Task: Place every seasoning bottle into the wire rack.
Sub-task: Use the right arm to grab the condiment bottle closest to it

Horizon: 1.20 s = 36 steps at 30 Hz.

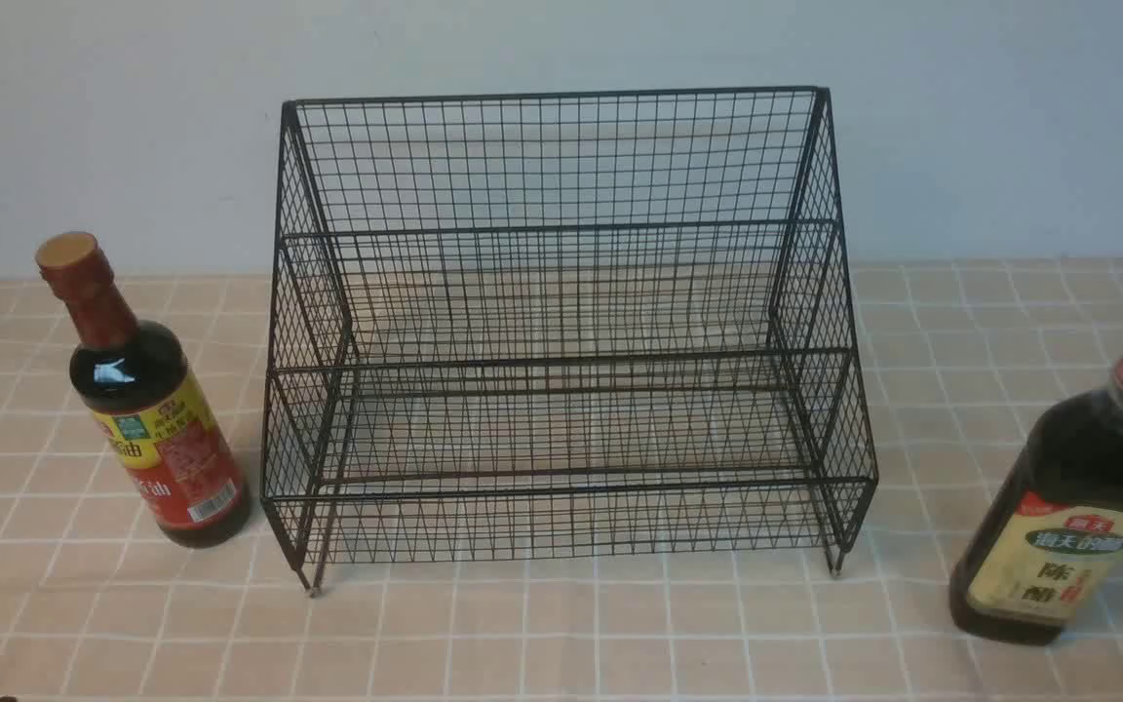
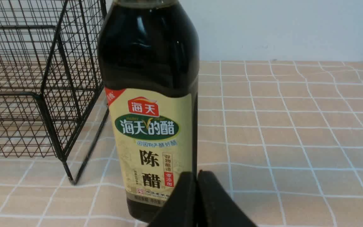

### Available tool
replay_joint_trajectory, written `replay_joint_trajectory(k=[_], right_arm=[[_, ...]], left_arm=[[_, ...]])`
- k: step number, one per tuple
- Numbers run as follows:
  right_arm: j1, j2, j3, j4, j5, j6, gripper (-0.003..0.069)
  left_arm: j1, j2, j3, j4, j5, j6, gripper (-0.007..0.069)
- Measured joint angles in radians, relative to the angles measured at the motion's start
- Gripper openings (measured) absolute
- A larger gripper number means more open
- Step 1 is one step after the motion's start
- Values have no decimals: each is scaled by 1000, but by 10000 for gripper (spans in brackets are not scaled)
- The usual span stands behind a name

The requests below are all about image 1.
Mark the black wire mesh rack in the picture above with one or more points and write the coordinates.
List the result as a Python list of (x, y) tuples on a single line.
[(546, 325)]

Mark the cream label vinegar bottle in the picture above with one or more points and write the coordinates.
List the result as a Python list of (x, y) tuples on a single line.
[(1055, 527)]

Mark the red label soy sauce bottle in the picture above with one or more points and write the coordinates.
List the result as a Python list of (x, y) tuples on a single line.
[(135, 380)]

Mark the beige checked tablecloth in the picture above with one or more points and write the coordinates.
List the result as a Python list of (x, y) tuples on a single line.
[(960, 357)]

